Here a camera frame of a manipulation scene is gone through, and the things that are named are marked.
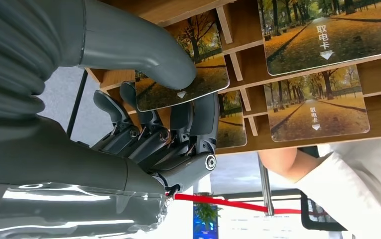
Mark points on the metal stanchion pole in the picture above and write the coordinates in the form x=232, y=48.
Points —
x=266, y=191

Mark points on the ribbed grey right arm sleeve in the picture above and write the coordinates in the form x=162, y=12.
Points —
x=8, y=59

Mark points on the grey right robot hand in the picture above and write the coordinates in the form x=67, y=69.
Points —
x=61, y=158

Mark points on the blue display poster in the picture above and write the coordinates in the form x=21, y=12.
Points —
x=200, y=231

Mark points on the black office chair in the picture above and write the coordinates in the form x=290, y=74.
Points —
x=305, y=221

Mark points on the thin black pole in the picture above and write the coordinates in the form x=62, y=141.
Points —
x=77, y=102

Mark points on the clear plastic wrist cover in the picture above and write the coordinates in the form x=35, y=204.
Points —
x=61, y=214

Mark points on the person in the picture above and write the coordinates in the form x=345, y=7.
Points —
x=358, y=191

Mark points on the green potted plant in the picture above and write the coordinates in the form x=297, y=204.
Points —
x=206, y=214

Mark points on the red barrier ribbon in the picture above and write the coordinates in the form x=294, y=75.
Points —
x=229, y=204

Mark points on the white text signboard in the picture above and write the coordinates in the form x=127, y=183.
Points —
x=259, y=227

